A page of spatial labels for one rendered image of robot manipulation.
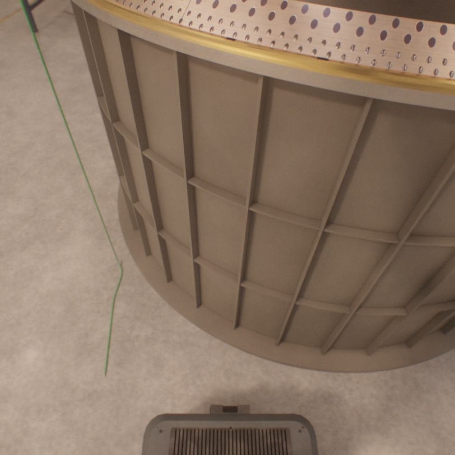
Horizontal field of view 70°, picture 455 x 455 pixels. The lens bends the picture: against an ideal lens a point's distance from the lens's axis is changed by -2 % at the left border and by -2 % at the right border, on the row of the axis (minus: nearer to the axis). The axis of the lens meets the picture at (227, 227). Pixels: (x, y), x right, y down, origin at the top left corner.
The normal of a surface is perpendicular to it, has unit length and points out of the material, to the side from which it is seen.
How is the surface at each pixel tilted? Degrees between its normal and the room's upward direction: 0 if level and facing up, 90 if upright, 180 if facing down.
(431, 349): 0
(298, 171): 90
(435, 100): 90
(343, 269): 90
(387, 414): 0
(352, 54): 43
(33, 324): 0
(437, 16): 62
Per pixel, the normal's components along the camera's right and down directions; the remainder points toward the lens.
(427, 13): -0.18, 0.35
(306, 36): -0.24, 0.00
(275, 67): -0.41, 0.68
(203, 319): 0.04, -0.65
